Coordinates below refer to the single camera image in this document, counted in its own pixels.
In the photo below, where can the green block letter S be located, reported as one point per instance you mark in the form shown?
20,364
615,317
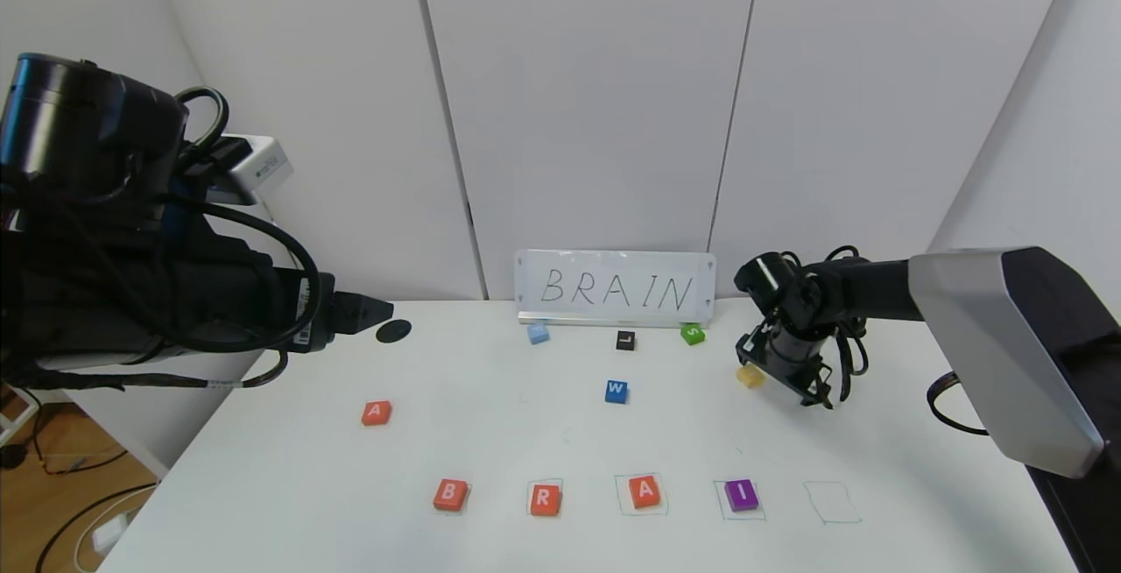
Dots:
692,335

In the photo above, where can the black block letter L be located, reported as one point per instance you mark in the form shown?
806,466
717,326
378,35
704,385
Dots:
624,342

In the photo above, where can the orange block letter R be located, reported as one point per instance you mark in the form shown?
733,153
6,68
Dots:
544,499

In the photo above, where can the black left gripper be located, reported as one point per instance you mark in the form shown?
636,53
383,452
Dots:
308,310

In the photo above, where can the yellow letter block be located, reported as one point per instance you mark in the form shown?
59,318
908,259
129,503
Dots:
750,378

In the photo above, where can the purple block letter I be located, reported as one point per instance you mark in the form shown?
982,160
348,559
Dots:
741,494

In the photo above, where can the black table grommet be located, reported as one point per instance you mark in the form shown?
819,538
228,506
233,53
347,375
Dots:
396,333

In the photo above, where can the orange block letter B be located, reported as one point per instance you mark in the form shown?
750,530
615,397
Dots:
451,494

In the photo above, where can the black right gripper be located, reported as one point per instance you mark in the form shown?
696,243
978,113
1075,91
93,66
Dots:
774,373

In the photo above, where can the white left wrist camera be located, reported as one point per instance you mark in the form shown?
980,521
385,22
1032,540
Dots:
263,168

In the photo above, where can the blue block letter W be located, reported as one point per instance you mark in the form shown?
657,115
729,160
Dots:
616,392

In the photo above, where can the white power adapter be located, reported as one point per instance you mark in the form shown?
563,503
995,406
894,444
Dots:
109,535

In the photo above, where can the white BRAIN whiteboard sign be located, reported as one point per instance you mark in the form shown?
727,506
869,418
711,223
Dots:
613,293

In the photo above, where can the orange block letter A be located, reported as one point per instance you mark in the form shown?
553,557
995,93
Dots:
377,413
644,491

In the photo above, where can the light blue letter block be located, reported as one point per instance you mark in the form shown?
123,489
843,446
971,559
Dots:
539,334

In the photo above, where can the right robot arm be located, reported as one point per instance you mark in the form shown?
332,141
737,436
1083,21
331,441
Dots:
1007,336

